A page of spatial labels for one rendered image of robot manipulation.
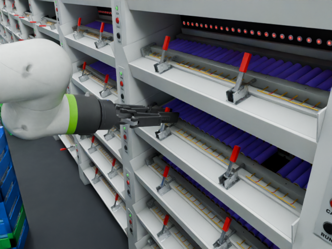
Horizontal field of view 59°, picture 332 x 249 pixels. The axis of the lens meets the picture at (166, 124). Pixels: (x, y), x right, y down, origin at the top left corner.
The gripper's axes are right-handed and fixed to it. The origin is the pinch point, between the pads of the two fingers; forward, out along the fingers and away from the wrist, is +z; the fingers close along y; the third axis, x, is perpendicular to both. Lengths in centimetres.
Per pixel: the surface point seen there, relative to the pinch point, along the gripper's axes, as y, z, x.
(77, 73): -83, 2, -6
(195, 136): 9.2, 4.7, -2.7
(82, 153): -86, 11, -53
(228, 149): 21.0, 4.8, -1.4
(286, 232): 42.6, -0.4, -7.0
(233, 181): 27.7, 1.2, -5.5
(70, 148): -112, 12, -62
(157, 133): -0.7, -0.6, -5.6
